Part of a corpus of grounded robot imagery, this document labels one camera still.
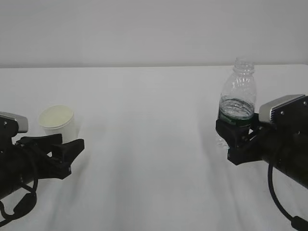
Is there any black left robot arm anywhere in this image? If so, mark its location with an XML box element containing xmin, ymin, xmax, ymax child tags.
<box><xmin>0</xmin><ymin>134</ymin><xmax>85</xmax><ymax>199</ymax></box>

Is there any clear water bottle green label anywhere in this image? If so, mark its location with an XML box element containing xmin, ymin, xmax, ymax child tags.
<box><xmin>218</xmin><ymin>57</ymin><xmax>257</xmax><ymax>128</ymax></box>

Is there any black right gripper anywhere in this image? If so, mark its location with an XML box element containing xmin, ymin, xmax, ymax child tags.
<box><xmin>215</xmin><ymin>113</ymin><xmax>277</xmax><ymax>165</ymax></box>

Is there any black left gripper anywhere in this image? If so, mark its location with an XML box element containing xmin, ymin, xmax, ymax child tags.
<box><xmin>16</xmin><ymin>134</ymin><xmax>85</xmax><ymax>188</ymax></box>

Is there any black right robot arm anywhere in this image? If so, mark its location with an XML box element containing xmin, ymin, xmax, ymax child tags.
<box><xmin>216</xmin><ymin>114</ymin><xmax>308</xmax><ymax>188</ymax></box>

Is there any white paper cup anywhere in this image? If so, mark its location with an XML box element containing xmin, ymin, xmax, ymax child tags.
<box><xmin>38</xmin><ymin>105</ymin><xmax>77</xmax><ymax>143</ymax></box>

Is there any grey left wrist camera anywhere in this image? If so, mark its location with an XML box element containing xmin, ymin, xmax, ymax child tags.
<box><xmin>0</xmin><ymin>112</ymin><xmax>28</xmax><ymax>138</ymax></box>

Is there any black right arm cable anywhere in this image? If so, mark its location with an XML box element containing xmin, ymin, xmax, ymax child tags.
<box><xmin>268</xmin><ymin>161</ymin><xmax>308</xmax><ymax>229</ymax></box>

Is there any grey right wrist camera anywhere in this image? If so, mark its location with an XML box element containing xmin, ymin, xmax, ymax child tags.
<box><xmin>258</xmin><ymin>94</ymin><xmax>308</xmax><ymax>135</ymax></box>

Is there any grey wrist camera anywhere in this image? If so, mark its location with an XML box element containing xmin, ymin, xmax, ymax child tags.
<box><xmin>258</xmin><ymin>94</ymin><xmax>308</xmax><ymax>135</ymax></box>
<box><xmin>0</xmin><ymin>112</ymin><xmax>28</xmax><ymax>138</ymax></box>

